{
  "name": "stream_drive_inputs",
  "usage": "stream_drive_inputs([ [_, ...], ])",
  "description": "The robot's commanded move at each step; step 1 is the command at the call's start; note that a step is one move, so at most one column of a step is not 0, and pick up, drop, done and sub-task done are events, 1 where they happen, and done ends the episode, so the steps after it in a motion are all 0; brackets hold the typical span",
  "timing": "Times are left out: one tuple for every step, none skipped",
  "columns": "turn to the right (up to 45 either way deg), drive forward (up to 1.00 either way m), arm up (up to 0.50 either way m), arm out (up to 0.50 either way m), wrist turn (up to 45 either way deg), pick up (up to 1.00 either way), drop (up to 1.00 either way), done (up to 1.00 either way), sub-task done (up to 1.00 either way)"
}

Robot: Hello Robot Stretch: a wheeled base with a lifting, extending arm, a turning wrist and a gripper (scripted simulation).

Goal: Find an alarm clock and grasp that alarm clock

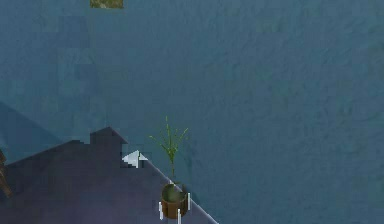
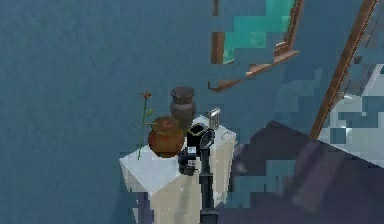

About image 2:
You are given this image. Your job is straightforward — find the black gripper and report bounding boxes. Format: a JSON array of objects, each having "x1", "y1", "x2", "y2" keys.
[{"x1": 186, "y1": 122, "x2": 216, "y2": 151}]

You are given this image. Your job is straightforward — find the dark grey vase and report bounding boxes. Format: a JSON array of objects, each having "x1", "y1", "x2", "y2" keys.
[{"x1": 169, "y1": 86, "x2": 197, "y2": 130}]

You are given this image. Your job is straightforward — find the brown round vase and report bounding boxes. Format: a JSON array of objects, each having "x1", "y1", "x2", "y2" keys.
[{"x1": 147, "y1": 115, "x2": 186, "y2": 159}]

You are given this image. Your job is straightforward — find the white cabinet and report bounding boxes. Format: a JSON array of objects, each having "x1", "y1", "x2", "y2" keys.
[{"x1": 118, "y1": 114, "x2": 238, "y2": 224}]

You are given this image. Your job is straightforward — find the red flower with green stem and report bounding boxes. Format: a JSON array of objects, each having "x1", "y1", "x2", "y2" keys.
[{"x1": 136, "y1": 89, "x2": 155, "y2": 161}]

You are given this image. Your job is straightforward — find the brown framed window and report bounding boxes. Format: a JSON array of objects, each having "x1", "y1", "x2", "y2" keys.
[{"x1": 207, "y1": 0, "x2": 305, "y2": 94}]

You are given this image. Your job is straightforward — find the brown framed glass door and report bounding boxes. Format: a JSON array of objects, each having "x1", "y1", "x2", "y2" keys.
[{"x1": 309, "y1": 0, "x2": 384, "y2": 169}]

